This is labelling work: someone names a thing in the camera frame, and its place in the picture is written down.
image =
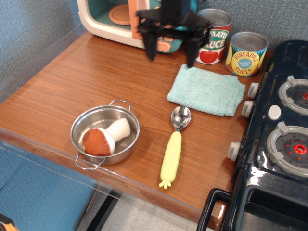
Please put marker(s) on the dark blue toy stove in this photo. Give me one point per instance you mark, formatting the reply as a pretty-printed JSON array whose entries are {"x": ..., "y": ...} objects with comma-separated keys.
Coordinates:
[{"x": 270, "y": 179}]

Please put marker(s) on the orange object at corner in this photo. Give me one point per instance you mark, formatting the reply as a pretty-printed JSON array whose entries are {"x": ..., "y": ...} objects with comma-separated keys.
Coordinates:
[{"x": 6, "y": 224}]

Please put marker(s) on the yellow handled metal spoon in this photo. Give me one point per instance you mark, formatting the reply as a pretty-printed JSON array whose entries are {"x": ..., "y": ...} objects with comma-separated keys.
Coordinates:
[{"x": 180, "y": 118}]

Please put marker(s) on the small steel pot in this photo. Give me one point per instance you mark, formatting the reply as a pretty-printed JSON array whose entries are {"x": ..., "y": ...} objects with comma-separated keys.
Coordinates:
[{"x": 102, "y": 117}]

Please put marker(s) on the toy microwave teal and cream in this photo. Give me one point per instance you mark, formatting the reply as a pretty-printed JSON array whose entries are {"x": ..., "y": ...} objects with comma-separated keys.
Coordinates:
[{"x": 115, "y": 20}]

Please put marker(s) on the tomato sauce can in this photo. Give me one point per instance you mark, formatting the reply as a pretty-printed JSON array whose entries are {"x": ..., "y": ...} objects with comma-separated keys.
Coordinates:
[{"x": 213, "y": 51}]

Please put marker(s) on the brown white plush mushroom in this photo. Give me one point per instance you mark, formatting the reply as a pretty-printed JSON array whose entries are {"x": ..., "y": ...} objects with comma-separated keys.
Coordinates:
[{"x": 102, "y": 142}]

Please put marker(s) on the light blue folded towel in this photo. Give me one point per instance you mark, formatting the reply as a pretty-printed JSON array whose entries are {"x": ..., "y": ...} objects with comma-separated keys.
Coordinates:
[{"x": 207, "y": 91}]

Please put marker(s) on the pineapple slices can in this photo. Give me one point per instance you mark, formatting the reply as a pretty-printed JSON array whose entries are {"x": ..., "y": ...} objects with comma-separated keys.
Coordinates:
[{"x": 246, "y": 53}]

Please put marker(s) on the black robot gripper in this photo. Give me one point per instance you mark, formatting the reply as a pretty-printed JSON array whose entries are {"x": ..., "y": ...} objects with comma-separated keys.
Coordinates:
[{"x": 174, "y": 19}]

